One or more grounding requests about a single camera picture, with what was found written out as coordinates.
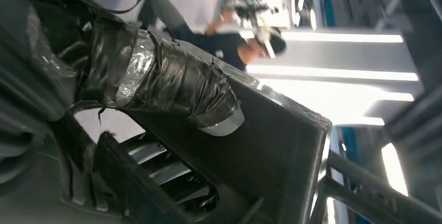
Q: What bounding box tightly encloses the person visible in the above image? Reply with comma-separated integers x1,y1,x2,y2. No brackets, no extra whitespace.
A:
138,0,287,73

